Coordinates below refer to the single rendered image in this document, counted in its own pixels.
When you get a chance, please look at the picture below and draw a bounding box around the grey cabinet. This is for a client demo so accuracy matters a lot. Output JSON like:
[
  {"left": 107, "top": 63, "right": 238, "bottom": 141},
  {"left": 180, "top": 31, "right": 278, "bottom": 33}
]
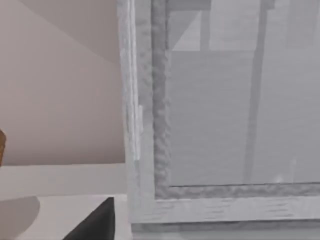
[{"left": 116, "top": 0, "right": 320, "bottom": 232}]

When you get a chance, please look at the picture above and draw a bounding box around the brown bread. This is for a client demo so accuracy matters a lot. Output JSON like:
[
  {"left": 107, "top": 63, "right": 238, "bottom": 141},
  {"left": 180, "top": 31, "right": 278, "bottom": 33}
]
[{"left": 0, "top": 129, "right": 7, "bottom": 167}]

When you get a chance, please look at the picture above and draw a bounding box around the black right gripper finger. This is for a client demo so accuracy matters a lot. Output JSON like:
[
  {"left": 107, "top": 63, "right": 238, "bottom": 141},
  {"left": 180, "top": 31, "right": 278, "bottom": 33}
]
[{"left": 62, "top": 196, "right": 116, "bottom": 240}]

